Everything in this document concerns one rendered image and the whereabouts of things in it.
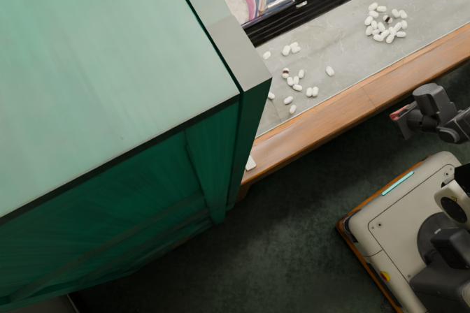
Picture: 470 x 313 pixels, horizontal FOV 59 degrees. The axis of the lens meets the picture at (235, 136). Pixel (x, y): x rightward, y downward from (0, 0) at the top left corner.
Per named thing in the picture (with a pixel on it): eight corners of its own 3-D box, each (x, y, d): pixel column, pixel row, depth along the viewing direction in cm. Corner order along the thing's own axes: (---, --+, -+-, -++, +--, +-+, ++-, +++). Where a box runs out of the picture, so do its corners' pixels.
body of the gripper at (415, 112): (392, 119, 110) (411, 122, 103) (419, 98, 112) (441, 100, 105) (401, 139, 111) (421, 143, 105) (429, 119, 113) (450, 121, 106)
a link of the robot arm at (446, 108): (457, 144, 93) (484, 124, 95) (439, 101, 90) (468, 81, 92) (419, 137, 104) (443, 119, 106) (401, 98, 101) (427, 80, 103)
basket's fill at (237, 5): (259, 29, 159) (260, 22, 154) (208, 54, 156) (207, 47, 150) (230, -16, 164) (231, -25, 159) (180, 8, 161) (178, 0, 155)
